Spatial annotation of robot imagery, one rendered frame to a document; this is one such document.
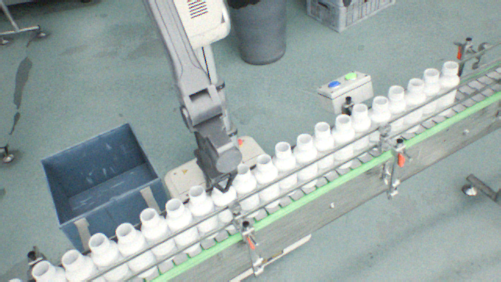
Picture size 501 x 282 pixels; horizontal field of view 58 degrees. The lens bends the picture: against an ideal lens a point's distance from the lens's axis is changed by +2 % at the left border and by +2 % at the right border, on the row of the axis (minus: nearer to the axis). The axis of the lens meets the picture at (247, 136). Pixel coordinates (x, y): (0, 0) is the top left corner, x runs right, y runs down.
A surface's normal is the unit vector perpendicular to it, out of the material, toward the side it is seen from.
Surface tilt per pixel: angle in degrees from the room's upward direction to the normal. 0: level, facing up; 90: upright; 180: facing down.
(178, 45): 62
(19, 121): 0
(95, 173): 90
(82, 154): 90
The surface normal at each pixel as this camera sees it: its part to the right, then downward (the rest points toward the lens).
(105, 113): -0.12, -0.69
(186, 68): 0.36, 0.18
